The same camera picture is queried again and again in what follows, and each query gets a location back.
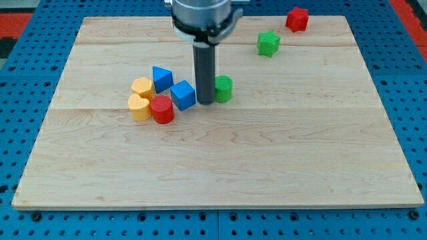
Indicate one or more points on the yellow heart block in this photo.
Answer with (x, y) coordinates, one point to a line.
(139, 107)

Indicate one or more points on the red cylinder block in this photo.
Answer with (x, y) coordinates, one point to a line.
(162, 109)

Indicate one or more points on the red star block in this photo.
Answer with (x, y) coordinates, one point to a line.
(297, 19)

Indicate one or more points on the blue triangle block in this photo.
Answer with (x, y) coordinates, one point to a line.
(162, 78)

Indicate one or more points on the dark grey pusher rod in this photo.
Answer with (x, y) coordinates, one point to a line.
(205, 68)

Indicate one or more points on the yellow hexagon block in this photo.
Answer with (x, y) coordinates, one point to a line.
(144, 87)

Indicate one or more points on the light wooden board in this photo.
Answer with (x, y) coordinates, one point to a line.
(305, 129)

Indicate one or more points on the blue cube block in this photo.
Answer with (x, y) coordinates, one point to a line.
(183, 95)

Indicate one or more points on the green star block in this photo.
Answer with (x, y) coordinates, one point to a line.
(268, 43)

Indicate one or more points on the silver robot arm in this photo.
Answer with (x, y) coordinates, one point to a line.
(203, 23)

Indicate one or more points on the green cylinder block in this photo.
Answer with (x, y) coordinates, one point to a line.
(223, 87)

